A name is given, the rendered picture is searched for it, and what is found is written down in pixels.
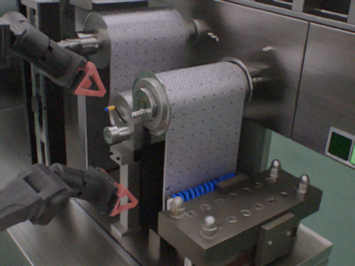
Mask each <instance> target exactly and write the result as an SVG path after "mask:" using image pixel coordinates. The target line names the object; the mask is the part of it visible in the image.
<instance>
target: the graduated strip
mask: <svg viewBox="0 0 355 266"><path fill-rule="evenodd" d="M68 202H69V203H70V204H71V205H72V206H73V207H74V208H75V209H76V210H77V211H79V212H80V214H81V215H82V216H83V217H84V218H85V219H86V220H87V221H88V222H89V223H90V224H91V225H92V226H93V227H94V228H95V229H96V230H97V231H98V232H99V233H100V234H101V235H102V236H103V237H104V238H105V239H106V240H107V241H108V242H109V244H110V245H111V246H112V247H113V248H114V249H115V250H117V251H118V252H119V253H120V254H121V255H122V256H123V258H124V259H125V260H126V261H127V262H129V263H130V264H131V265H132V266H143V265H142V264H141V263H140V262H139V261H138V260H137V259H136V258H135V257H134V256H133V255H132V254H131V253H130V252H129V251H128V250H127V249H126V248H125V247H124V246H123V245H122V244H121V243H119V242H118V241H117V240H116V239H115V238H114V237H113V236H112V235H111V234H110V233H109V232H108V231H107V230H106V229H105V228H104V227H103V226H102V225H101V224H100V223H99V222H98V221H97V220H96V219H95V218H94V217H93V216H92V215H91V214H90V213H89V212H88V211H87V210H86V209H85V208H84V207H83V206H82V205H81V204H80V203H79V202H78V201H77V200H76V199H75V198H72V199H69V200H68Z"/></svg>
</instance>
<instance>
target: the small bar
mask: <svg viewBox="0 0 355 266"><path fill-rule="evenodd" d="M248 183H249V176H247V175H245V174H244V173H242V174H240V175H237V176H234V177H232V178H230V179H228V180H224V181H222V182H219V183H216V188H215V190H217V191H218V192H219V193H221V194H223V193H226V192H229V191H230V190H232V189H234V188H237V187H240V186H243V185H245V184H248Z"/></svg>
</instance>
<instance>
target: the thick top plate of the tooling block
mask: <svg viewBox="0 0 355 266"><path fill-rule="evenodd" d="M268 172H269V169H267V170H265V171H262V172H260V173H257V174H254V175H252V176H249V183H248V184H245V185H243V186H240V187H237V188H234V189H232V190H230V191H229V192H226V193H223V194H221V193H219V192H218V191H217V190H215V191H212V192H209V193H207V194H203V195H201V196H198V197H196V198H193V199H190V200H188V201H187V202H184V207H185V217H184V218H180V219H175V218H172V217H170V216H169V210H168V209H165V210H163V211H160V212H158V234H159V235H160V236H161V237H163V238H164V239H165V240H166V241H168V243H169V244H172V245H173V246H174V248H176V249H177V250H178V251H179V252H180V253H181V254H182V255H184V256H185V257H186V258H187V259H189V260H190V261H191V262H192V263H193V264H194V265H196V266H215V265H217V264H218V263H220V262H222V261H225V260H227V259H228V258H230V257H232V256H234V255H235V254H238V253H239V252H241V251H243V250H245V249H247V248H250V247H251V246H253V245H255V244H257V243H258V236H259V229H260V227H261V226H262V225H263V224H265V223H267V222H269V221H271V220H274V219H276V218H278V217H280V216H282V215H284V214H285V213H287V212H291V213H292V214H294V215H295V220H294V223H293V224H295V223H297V222H299V221H301V220H302V219H304V218H306V217H307V216H309V215H311V214H314V213H316V212H317V211H319V209H320V204H321V199H322V194H323V191H322V190H321V189H319V188H317V187H315V186H313V185H311V187H310V192H309V193H307V194H303V193H299V192H298V191H297V190H296V185H297V181H299V178H297V177H296V176H294V175H292V174H290V173H288V172H287V171H285V170H283V169H282V176H281V177H271V176H269V174H268ZM207 216H213V217H214V218H215V220H216V227H217V236H216V237H215V238H214V239H205V238H203V237H202V236H201V235H200V231H201V225H202V224H203V220H204V218H205V217H207Z"/></svg>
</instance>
